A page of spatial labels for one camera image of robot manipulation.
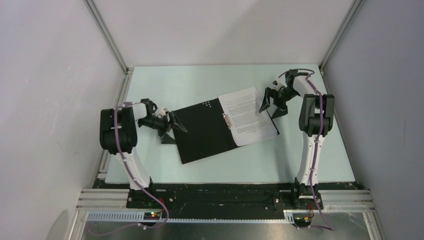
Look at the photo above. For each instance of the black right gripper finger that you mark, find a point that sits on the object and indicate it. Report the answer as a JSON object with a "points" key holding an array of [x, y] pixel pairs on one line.
{"points": [[269, 93], [280, 111]]}

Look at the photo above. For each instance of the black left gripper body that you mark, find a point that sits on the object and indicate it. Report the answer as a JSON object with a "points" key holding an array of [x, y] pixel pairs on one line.
{"points": [[161, 124]]}

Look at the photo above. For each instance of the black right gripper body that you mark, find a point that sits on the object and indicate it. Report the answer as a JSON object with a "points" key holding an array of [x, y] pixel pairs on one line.
{"points": [[285, 95]]}

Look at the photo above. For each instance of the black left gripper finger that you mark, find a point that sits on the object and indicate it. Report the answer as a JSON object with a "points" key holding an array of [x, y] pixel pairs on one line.
{"points": [[175, 123], [166, 139]]}

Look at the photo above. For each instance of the red folder with black inside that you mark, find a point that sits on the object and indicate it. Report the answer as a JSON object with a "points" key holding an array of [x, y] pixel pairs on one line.
{"points": [[208, 133]]}

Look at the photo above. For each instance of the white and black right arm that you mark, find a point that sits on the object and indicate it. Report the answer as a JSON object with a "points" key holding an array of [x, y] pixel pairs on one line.
{"points": [[316, 119]]}

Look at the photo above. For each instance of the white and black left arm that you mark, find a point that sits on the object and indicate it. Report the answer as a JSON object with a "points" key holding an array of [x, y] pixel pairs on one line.
{"points": [[118, 135]]}

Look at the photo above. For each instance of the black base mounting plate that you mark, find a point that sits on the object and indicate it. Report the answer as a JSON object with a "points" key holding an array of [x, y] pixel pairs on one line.
{"points": [[216, 200]]}

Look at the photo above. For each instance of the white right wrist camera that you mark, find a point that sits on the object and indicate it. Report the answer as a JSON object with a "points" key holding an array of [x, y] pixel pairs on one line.
{"points": [[278, 86]]}

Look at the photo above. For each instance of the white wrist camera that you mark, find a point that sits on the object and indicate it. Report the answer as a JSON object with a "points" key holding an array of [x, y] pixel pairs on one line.
{"points": [[278, 86], [161, 112]]}

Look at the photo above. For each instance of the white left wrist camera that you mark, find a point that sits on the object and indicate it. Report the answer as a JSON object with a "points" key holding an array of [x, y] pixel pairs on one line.
{"points": [[161, 112]]}

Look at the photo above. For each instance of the aluminium frame rail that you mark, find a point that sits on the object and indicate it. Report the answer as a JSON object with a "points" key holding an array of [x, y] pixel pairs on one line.
{"points": [[104, 31]]}

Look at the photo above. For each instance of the white slotted cable duct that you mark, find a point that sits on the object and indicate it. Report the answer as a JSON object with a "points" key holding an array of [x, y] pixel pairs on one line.
{"points": [[146, 217]]}

